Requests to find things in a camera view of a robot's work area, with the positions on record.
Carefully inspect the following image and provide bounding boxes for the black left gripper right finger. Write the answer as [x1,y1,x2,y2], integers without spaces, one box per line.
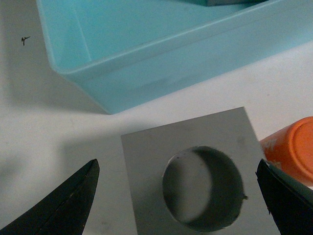
[256,159,313,235]

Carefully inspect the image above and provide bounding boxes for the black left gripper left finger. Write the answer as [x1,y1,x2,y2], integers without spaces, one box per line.
[0,159,100,235]

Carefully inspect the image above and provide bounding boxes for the orange cylinder part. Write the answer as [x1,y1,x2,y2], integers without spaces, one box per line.
[260,117,313,187]

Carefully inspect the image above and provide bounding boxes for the gray cube with round hole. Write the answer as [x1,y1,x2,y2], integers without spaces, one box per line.
[122,107,279,235]

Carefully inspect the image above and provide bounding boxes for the gray cube with rectangular hole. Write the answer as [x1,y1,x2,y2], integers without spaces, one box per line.
[206,0,264,6]

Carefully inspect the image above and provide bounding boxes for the light blue plastic box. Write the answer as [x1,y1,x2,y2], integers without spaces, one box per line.
[37,0,313,114]

